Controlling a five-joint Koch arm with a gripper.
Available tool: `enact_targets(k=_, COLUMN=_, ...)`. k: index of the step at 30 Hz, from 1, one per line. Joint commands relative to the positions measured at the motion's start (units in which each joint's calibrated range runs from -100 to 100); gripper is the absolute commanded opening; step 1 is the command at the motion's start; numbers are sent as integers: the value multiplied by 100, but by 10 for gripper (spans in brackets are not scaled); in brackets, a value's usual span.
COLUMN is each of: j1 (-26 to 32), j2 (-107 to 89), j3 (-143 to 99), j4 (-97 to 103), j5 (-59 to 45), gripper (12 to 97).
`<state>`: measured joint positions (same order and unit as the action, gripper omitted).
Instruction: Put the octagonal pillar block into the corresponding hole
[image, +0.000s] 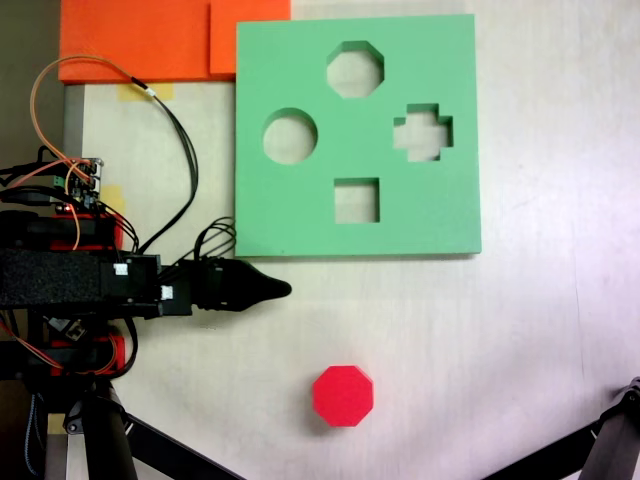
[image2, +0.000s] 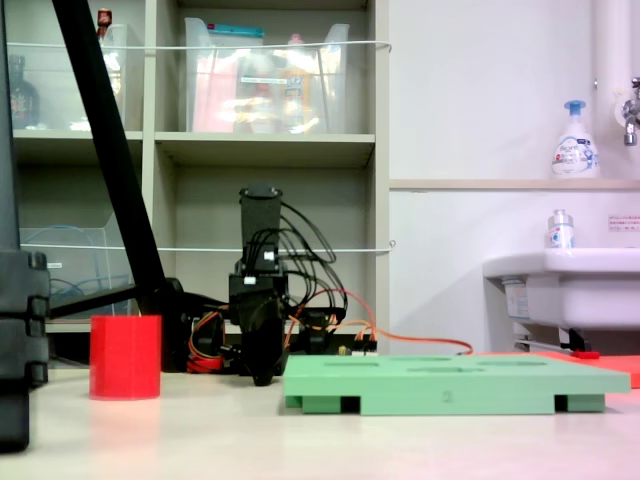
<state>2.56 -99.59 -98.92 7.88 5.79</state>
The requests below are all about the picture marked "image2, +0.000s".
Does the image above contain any black camera tripod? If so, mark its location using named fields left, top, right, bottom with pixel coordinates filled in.
left=47, top=0, right=187, bottom=374

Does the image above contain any black tripod with notched joint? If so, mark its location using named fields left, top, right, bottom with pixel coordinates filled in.
left=0, top=0, right=51, bottom=454

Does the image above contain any small clear sanitizer bottle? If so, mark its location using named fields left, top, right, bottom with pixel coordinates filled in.
left=544, top=208, right=576, bottom=250

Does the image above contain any white foam soap dispenser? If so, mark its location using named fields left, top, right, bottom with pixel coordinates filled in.
left=551, top=99, right=600, bottom=180

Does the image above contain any green shape hole board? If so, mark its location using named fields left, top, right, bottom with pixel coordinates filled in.
left=283, top=353, right=631, bottom=417

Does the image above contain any bottle with yellow label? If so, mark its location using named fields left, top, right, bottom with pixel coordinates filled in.
left=279, top=33, right=314, bottom=134

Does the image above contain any black servo wire bundle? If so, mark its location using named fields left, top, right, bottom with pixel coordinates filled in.
left=277, top=201, right=349, bottom=312

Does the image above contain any sink drain fitting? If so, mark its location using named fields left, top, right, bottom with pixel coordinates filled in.
left=513, top=322, right=594, bottom=351

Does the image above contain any white ceramic sink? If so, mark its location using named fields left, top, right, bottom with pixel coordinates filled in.
left=482, top=247, right=640, bottom=331

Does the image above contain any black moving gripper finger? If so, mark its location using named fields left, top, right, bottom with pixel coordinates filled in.
left=236, top=295, right=265, bottom=387

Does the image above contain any beige shelf unit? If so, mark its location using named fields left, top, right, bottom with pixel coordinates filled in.
left=0, top=0, right=392, bottom=371

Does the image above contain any narrow clear plastic bin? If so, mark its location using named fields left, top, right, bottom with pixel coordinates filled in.
left=97, top=22, right=146, bottom=132

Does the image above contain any sink sticker label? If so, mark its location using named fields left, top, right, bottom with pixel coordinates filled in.
left=503, top=277, right=531, bottom=321

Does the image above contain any blue topped zip bag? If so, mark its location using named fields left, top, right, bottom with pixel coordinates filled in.
left=207, top=22, right=265, bottom=49

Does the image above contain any motor controller circuit board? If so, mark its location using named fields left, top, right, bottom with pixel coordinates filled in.
left=338, top=342, right=380, bottom=358

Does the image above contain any red octagonal pillar block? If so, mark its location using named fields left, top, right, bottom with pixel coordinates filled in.
left=88, top=313, right=163, bottom=402

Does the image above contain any chrome water faucet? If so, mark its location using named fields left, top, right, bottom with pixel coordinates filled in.
left=618, top=77, right=640, bottom=147

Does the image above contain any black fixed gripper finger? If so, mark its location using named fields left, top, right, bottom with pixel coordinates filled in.
left=260, top=299, right=287, bottom=386

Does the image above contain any large clear plastic bin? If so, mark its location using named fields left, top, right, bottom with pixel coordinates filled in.
left=183, top=17, right=352, bottom=135

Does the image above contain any long orange wire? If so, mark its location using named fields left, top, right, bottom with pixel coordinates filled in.
left=294, top=288, right=475, bottom=357

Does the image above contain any bottle with red cap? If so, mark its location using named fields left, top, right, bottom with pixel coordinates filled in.
left=95, top=7, right=114, bottom=42

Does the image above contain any dark round bottle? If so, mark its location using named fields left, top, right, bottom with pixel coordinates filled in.
left=7, top=54, right=41, bottom=130

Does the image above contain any wall label with red text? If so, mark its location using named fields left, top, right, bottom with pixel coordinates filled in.
left=607, top=213, right=640, bottom=234

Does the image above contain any black and red table clamp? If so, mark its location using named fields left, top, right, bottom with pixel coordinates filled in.
left=298, top=307, right=347, bottom=357
left=187, top=312, right=230, bottom=375

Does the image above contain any pink packet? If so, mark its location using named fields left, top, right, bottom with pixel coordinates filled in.
left=192, top=49, right=237, bottom=134

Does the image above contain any clear bin with blue cable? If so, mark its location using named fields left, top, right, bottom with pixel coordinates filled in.
left=19, top=212, right=139, bottom=321

